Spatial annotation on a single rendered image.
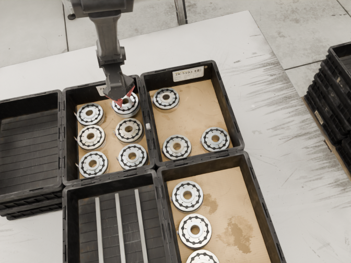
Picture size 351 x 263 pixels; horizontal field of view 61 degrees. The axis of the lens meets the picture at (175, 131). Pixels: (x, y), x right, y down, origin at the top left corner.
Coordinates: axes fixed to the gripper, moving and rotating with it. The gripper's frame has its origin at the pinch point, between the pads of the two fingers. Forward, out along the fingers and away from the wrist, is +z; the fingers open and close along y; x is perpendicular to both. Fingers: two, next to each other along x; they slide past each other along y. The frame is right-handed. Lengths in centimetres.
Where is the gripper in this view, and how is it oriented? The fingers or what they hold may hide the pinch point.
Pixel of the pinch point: (124, 100)
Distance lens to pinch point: 113.7
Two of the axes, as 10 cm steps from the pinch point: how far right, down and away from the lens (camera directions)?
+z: 0.6, 4.8, 8.8
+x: -8.3, -4.7, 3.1
